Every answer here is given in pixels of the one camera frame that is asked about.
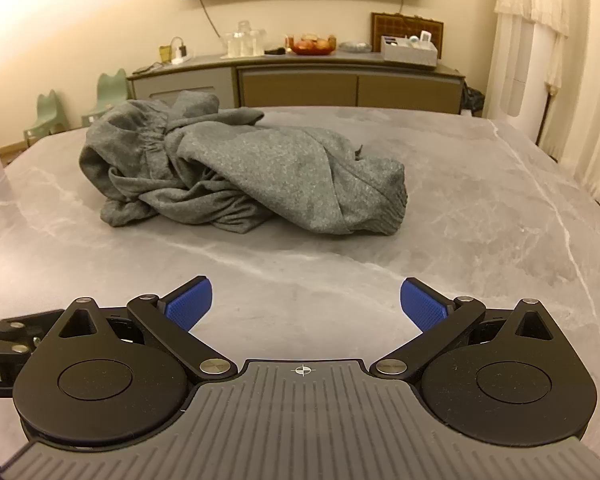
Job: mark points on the grey organizer box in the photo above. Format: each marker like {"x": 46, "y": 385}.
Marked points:
{"x": 410, "y": 55}

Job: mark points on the grey and brown sideboard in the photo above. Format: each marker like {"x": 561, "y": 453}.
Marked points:
{"x": 300, "y": 87}

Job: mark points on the clear glass cup set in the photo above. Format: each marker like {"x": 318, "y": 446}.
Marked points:
{"x": 244, "y": 42}

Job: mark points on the grey fuzzy shorts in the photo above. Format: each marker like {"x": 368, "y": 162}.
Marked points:
{"x": 280, "y": 175}

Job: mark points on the white power strip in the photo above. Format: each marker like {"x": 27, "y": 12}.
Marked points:
{"x": 181, "y": 52}

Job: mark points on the clear glass dish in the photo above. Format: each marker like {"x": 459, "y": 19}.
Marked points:
{"x": 355, "y": 47}

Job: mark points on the white tall appliance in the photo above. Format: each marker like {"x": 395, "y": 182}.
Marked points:
{"x": 507, "y": 70}

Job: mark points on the red fruit bowl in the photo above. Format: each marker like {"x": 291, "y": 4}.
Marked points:
{"x": 311, "y": 46}

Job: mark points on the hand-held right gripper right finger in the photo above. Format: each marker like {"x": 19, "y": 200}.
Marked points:
{"x": 422, "y": 305}

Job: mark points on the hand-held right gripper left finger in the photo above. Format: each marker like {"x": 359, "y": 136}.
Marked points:
{"x": 192, "y": 301}

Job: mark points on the green plastic child chair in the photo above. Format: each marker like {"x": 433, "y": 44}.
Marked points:
{"x": 111, "y": 92}
{"x": 47, "y": 117}

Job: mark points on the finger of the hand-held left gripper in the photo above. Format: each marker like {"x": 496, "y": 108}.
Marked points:
{"x": 25, "y": 321}

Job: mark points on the cream curtain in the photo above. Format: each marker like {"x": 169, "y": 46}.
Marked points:
{"x": 580, "y": 60}

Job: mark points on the yellow cup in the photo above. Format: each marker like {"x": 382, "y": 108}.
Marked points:
{"x": 166, "y": 55}

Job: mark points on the small black item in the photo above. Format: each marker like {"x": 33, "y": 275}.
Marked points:
{"x": 275, "y": 51}

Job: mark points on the black bag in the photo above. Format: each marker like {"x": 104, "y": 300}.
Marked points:
{"x": 472, "y": 100}

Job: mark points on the wooden framed board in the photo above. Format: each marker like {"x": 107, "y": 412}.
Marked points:
{"x": 405, "y": 24}

